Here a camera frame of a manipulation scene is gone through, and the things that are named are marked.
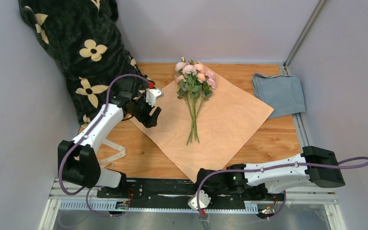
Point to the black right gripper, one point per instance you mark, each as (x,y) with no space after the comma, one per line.
(212,196)

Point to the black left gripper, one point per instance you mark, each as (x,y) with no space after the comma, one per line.
(151,120)

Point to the pink fake flower bunch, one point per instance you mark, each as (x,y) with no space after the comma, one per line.
(196,85)

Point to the peach green wrapping paper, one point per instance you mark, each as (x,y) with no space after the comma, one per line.
(229,125)

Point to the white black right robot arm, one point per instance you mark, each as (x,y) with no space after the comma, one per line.
(260,179)

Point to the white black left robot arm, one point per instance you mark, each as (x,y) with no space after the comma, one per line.
(79,168)

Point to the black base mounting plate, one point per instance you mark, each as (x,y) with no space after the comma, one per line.
(175,194)

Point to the black floral plush blanket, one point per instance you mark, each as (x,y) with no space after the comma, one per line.
(83,39)

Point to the light blue denim cloth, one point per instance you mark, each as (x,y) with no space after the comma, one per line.
(283,93)

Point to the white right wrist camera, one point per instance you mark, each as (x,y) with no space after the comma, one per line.
(199,199)

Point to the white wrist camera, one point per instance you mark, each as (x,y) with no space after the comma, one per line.
(199,199)
(152,95)

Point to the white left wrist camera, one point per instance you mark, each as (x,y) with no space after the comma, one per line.
(152,95)

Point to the aluminium frame rails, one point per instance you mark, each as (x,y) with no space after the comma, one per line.
(305,207)

